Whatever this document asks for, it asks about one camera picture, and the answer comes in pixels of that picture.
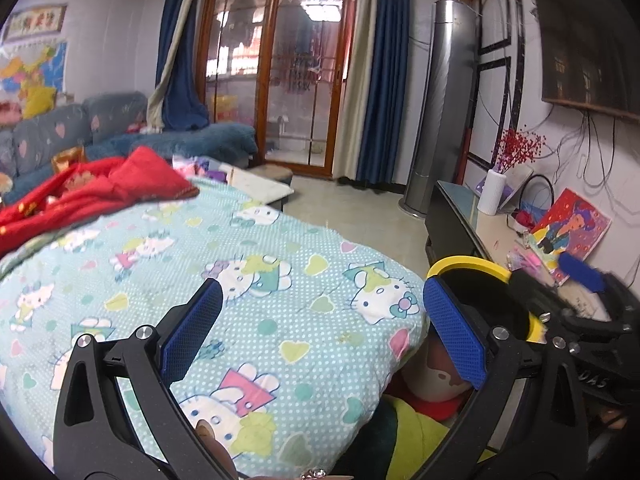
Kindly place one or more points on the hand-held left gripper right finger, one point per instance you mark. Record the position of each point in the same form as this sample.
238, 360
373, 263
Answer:
457, 330

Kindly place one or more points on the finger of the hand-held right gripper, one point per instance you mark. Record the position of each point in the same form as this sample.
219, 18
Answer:
582, 272
540, 292

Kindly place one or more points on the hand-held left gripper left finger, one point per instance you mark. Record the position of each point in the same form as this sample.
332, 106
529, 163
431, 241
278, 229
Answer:
187, 332

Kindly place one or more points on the yellow rimmed black bin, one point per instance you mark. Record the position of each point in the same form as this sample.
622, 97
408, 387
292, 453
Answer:
470, 300

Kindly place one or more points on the person's left hand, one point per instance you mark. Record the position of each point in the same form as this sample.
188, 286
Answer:
215, 452

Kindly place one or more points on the pink craft sheet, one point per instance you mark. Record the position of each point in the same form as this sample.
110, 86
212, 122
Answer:
525, 260

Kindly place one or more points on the colourful figure painting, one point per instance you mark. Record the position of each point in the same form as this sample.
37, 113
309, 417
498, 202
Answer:
570, 235

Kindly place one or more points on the beige red printed cloth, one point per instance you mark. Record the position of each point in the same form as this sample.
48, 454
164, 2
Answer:
435, 377

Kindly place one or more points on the cartoon cat printed blanket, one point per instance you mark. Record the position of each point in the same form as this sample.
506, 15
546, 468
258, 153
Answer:
175, 270

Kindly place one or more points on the dark television cabinet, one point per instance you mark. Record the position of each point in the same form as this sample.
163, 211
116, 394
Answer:
450, 220

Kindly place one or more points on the white ribbed vase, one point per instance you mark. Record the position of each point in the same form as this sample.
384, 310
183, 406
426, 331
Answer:
492, 192

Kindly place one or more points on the yellow green fleece cloth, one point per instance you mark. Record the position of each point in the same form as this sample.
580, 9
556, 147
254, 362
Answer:
415, 440

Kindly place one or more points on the white topped coffee table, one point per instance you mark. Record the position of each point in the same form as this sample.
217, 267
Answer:
262, 187

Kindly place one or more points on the red blanket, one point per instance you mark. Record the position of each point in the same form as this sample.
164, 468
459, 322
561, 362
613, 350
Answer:
125, 180

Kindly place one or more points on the pink purple plastic bags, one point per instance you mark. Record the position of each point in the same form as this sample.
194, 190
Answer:
200, 166

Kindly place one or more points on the grey padded stool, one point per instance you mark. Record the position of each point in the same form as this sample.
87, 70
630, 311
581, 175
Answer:
272, 172

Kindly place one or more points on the grey tower air conditioner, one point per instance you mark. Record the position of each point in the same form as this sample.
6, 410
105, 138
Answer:
445, 110

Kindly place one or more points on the gold box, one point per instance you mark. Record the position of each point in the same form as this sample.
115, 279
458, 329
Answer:
70, 157

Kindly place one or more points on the yellow box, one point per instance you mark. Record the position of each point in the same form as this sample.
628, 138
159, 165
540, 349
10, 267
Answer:
226, 107

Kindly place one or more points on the blue heart patterned sofa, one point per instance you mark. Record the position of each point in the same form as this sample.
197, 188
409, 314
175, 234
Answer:
70, 125

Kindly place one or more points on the blue beige curtain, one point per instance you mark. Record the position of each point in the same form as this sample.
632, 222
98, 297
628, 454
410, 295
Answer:
182, 70
380, 85

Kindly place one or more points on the yellow pillow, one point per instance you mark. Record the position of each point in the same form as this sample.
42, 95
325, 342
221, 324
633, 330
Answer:
40, 102

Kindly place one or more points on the wooden framed glass door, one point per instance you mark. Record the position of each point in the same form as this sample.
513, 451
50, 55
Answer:
290, 75

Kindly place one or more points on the framed calligraphy picture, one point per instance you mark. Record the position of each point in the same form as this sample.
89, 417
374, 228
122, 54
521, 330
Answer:
35, 24

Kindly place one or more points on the wall television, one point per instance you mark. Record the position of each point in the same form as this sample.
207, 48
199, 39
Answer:
585, 35

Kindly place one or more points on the colourful wall map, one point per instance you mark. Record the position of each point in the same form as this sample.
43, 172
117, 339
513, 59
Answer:
35, 65

